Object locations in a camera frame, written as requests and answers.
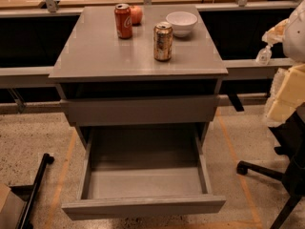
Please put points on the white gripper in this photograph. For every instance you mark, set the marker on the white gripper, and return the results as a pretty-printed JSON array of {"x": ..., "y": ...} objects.
[{"x": 295, "y": 38}]

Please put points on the gold orange soda can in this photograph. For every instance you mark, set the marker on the gold orange soda can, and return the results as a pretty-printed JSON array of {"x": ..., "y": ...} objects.
[{"x": 162, "y": 41}]

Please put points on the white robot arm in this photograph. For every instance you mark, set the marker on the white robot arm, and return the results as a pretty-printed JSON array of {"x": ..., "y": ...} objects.
[{"x": 294, "y": 36}]

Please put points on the closed grey top drawer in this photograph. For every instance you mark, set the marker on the closed grey top drawer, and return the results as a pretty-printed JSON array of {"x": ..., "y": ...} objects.
[{"x": 140, "y": 110}]

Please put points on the grey drawer cabinet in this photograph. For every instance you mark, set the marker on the grey drawer cabinet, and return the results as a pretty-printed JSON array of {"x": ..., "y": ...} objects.
[{"x": 96, "y": 63}]

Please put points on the red cola can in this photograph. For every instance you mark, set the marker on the red cola can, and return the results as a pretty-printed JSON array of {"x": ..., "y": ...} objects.
[{"x": 123, "y": 20}]

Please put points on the open grey middle drawer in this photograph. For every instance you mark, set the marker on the open grey middle drawer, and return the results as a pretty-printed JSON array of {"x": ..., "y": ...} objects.
[{"x": 143, "y": 171}]

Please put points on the clear sanitizer pump bottle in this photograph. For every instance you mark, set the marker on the clear sanitizer pump bottle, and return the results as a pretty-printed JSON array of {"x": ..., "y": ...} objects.
[{"x": 264, "y": 55}]

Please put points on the white ceramic bowl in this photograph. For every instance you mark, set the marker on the white ceramic bowl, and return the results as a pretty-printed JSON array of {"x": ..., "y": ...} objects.
[{"x": 182, "y": 22}]

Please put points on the black office chair base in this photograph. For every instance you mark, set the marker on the black office chair base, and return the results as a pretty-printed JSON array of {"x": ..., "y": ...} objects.
[{"x": 291, "y": 139}]

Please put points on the red apple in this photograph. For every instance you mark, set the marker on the red apple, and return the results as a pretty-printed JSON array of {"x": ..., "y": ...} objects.
[{"x": 136, "y": 14}]

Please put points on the brown cardboard box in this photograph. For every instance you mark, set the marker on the brown cardboard box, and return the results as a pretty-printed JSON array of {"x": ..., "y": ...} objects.
[{"x": 11, "y": 208}]

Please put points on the grey metal rail shelf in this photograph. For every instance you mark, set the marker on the grey metal rail shelf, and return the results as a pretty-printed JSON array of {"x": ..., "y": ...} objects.
[{"x": 38, "y": 77}]

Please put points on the black cart frame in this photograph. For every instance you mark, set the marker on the black cart frame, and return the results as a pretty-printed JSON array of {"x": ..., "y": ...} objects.
[{"x": 28, "y": 193}]

